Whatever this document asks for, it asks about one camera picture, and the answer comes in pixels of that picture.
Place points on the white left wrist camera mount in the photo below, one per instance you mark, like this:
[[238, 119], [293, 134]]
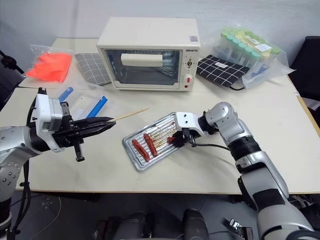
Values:
[[42, 112]]

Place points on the black grid-pattern oven mitt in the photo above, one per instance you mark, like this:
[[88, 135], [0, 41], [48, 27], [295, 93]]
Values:
[[220, 70]]

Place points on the clear bag of tubes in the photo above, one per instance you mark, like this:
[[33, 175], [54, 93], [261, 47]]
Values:
[[272, 67]]

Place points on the black tripod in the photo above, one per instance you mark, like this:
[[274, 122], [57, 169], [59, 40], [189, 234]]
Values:
[[8, 61]]

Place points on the silver and black metal clamp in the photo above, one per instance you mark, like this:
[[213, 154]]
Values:
[[237, 227]]

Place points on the clear box with blue clips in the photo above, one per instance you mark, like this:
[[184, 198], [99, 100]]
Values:
[[82, 102]]

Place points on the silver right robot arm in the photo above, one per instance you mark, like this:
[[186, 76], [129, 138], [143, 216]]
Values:
[[262, 162]]

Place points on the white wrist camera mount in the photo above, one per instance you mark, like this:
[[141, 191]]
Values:
[[42, 112], [186, 120]]

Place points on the pack of green-capped test tubes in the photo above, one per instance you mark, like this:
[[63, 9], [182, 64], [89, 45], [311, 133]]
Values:
[[246, 45]]

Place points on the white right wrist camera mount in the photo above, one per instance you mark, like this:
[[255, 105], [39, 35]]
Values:
[[186, 120]]

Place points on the grey grid-pattern mat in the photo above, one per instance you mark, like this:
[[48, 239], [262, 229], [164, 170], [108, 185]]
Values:
[[91, 67]]

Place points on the orange cloth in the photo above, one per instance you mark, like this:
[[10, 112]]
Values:
[[50, 65]]

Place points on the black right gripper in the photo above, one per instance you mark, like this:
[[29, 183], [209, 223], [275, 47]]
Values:
[[190, 137]]

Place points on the dark rounded shape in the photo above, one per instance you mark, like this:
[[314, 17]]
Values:
[[195, 225], [136, 225]]

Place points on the black chair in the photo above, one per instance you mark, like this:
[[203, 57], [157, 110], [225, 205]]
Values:
[[310, 62]]

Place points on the silver metal baking tray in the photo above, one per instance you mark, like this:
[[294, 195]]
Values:
[[162, 153]]

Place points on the clear plastic bag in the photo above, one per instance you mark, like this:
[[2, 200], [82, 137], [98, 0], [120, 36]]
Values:
[[37, 48]]

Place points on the red sausage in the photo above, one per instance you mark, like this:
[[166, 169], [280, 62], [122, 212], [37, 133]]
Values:
[[140, 150], [150, 144], [171, 139]]

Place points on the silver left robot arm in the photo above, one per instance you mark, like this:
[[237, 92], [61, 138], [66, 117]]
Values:
[[12, 140]]

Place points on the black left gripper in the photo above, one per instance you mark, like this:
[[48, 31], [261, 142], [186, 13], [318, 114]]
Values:
[[67, 133]]

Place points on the cream toaster oven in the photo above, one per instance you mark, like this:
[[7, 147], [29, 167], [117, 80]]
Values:
[[147, 35]]

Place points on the wooden skewer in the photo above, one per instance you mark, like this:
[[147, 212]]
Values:
[[130, 114]]

